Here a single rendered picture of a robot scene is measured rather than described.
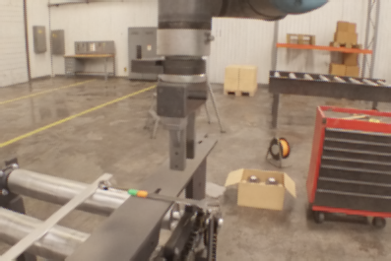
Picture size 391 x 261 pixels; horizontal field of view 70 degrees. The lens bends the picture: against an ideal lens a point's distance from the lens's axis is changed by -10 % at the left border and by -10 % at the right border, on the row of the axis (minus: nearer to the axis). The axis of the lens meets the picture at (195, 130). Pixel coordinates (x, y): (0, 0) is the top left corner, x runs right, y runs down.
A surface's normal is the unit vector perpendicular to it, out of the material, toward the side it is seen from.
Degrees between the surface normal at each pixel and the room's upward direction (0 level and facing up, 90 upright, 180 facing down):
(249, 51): 90
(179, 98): 90
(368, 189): 90
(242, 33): 90
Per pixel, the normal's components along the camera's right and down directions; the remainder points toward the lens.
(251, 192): -0.25, 0.28
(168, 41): -0.48, 0.24
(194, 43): 0.37, 0.28
